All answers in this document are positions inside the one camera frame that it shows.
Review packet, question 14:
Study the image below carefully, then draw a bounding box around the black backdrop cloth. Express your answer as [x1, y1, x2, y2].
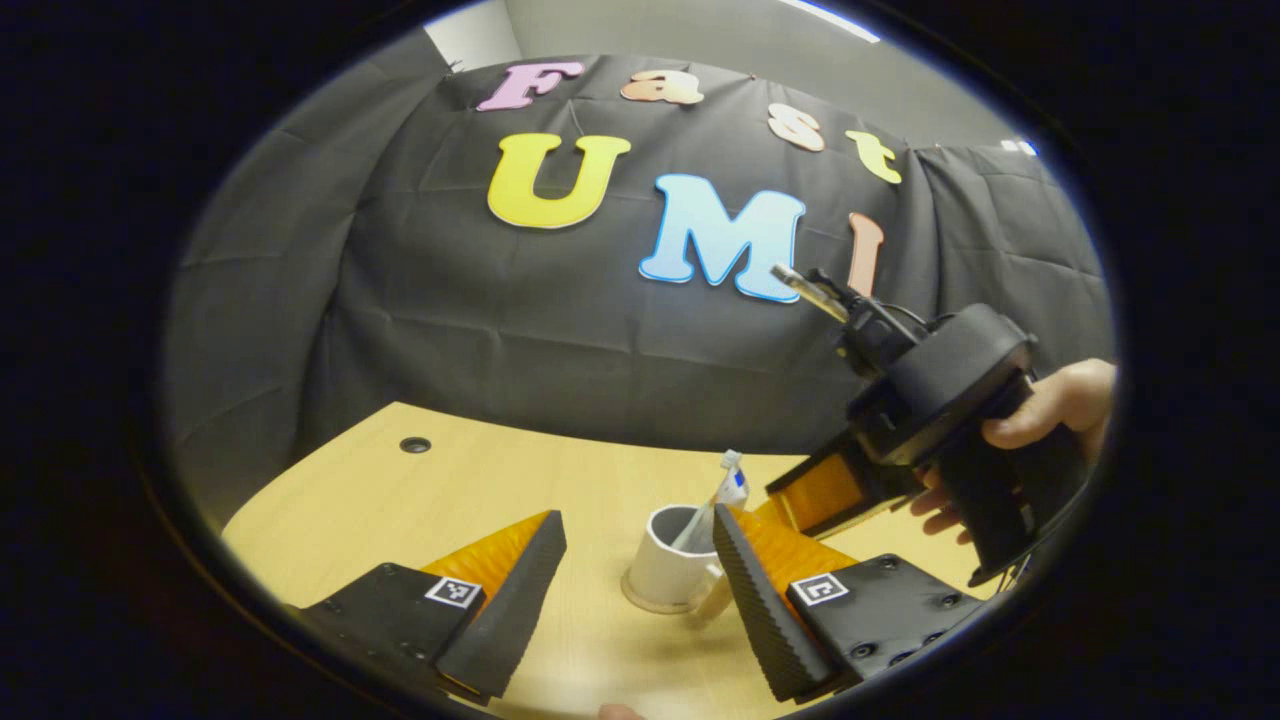
[165, 30, 1116, 531]

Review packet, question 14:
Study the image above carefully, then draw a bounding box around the light wooden desktop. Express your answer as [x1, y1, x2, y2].
[222, 402, 986, 720]

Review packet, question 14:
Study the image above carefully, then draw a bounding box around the white toothpaste tube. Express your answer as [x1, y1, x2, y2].
[672, 450, 751, 553]

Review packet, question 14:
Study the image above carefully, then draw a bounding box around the white cup with wooden handle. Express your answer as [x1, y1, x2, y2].
[621, 503, 736, 621]

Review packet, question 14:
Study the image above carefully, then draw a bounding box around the round cork coaster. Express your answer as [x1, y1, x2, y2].
[620, 580, 721, 618]

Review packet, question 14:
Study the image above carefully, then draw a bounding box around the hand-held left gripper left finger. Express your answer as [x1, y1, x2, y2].
[300, 510, 568, 701]

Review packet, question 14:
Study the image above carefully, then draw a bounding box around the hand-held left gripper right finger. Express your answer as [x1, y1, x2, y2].
[712, 503, 991, 703]

